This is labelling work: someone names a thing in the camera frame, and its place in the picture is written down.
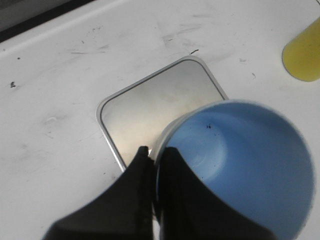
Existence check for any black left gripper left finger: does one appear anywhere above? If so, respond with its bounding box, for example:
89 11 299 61
43 146 153 240

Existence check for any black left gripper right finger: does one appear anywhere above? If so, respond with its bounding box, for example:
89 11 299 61
157 147 276 240

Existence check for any light blue plastic cup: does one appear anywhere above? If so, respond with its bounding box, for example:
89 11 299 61
152 100 315 240

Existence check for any yellow squeeze bottle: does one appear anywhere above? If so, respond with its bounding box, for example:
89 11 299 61
282 18 320 82

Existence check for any silver digital kitchen scale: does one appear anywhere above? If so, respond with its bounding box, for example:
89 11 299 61
96 55 228 171

